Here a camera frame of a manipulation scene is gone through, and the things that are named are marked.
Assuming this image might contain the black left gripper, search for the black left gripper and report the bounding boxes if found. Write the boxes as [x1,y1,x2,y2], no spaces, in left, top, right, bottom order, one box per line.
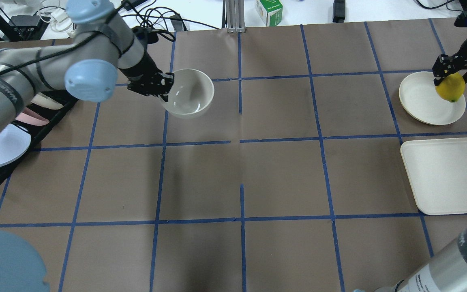
[127,72,175,97]

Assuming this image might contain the yellow lemon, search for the yellow lemon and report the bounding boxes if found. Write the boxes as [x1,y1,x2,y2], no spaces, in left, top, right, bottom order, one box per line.
[435,72,466,102]

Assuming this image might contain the cream bowl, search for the cream bowl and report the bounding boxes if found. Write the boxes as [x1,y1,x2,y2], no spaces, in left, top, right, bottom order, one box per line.
[158,69,215,119]

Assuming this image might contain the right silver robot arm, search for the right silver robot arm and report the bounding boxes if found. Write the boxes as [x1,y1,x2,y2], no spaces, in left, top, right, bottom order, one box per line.
[378,39,467,292]

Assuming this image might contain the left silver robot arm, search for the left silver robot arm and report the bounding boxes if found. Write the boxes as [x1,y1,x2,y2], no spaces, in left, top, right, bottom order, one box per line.
[0,0,175,132]

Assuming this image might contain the cream round plate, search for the cream round plate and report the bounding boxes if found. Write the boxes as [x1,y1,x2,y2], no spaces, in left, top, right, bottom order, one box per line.
[398,72,466,126]

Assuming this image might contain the cream plate in rack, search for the cream plate in rack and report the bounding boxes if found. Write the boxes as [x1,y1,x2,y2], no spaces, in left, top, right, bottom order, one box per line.
[31,92,64,110]

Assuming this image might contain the cream rectangular tray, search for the cream rectangular tray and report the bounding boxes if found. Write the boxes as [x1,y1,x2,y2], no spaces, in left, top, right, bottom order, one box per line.
[400,138,467,215]

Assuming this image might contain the pink plate in rack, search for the pink plate in rack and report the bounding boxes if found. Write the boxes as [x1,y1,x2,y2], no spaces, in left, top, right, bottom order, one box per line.
[15,107,50,126]

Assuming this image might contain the green white carton box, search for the green white carton box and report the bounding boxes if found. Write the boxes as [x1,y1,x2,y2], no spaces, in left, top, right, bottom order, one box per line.
[255,0,283,27]

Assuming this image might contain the black power adapter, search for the black power adapter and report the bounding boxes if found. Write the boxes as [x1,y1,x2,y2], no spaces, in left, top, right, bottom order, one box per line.
[332,0,346,23]

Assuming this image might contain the lavender plate in rack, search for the lavender plate in rack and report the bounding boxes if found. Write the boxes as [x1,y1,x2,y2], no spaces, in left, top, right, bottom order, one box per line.
[0,124,31,167]

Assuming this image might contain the black plate rack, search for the black plate rack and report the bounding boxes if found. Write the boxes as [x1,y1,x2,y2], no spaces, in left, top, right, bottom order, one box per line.
[0,91,78,185]

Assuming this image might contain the aluminium frame post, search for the aluminium frame post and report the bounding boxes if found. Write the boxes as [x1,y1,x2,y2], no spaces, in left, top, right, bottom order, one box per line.
[222,0,246,34]

